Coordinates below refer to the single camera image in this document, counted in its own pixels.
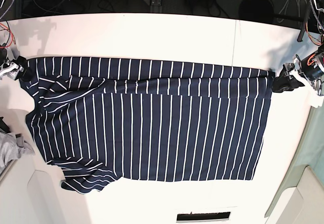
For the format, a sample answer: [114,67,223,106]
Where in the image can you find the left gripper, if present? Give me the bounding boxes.
[271,49,323,97]

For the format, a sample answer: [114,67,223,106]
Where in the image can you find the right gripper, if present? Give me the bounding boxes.
[1,48,33,82]

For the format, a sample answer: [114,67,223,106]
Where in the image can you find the navy white striped t-shirt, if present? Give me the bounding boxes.
[20,57,274,194]

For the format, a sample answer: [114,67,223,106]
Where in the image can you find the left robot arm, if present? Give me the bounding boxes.
[272,0,323,99]

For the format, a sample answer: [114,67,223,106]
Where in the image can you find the grey cloth pile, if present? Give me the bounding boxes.
[0,117,34,173]

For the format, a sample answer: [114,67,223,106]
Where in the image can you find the green fabric at right edge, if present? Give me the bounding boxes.
[265,106,323,217]

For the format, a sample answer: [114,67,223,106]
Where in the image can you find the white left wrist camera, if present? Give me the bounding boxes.
[307,87,323,108]

